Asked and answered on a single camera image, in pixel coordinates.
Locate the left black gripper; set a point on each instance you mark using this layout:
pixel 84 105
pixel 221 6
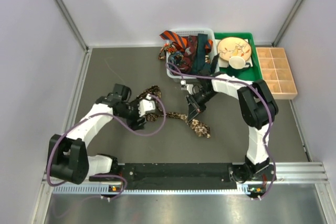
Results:
pixel 133 123

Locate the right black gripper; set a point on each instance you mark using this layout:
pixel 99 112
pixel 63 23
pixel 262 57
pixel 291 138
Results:
pixel 196 108

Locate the brown floral tie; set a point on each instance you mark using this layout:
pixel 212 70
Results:
pixel 199 128

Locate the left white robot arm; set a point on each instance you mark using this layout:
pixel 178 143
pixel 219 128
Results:
pixel 68 159

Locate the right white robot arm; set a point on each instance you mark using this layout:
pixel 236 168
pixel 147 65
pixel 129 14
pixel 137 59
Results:
pixel 258 109

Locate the dark red patterned tie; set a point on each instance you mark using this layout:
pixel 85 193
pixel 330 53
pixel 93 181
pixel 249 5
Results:
pixel 189 54

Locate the dark teal tie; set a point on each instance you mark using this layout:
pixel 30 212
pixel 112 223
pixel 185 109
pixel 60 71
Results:
pixel 200 64

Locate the blue patterned tie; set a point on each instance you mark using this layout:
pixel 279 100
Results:
pixel 176 61

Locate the dark green white mug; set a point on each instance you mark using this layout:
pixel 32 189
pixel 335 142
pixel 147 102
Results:
pixel 238 63

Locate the orange floral dark tie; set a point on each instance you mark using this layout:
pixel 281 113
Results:
pixel 170 50

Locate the green plastic tray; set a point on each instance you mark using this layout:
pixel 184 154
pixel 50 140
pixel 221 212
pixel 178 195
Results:
pixel 253 73

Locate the orange navy striped tie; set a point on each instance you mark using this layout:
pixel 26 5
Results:
pixel 174 37

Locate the beige floral plate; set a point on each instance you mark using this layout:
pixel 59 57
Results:
pixel 232 47

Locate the white plastic basket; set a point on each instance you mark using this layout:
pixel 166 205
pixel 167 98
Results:
pixel 185 32

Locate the wooden compartment box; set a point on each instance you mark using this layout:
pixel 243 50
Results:
pixel 276 72

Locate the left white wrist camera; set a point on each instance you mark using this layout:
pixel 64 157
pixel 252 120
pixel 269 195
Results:
pixel 146 105

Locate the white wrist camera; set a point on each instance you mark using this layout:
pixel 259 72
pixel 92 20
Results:
pixel 146 105
pixel 187 85

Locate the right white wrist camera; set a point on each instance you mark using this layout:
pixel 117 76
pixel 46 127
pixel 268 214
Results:
pixel 187 85

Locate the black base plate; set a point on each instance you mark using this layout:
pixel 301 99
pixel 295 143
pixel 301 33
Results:
pixel 190 176

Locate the aluminium frame rail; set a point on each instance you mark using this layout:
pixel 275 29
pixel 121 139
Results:
pixel 285 173

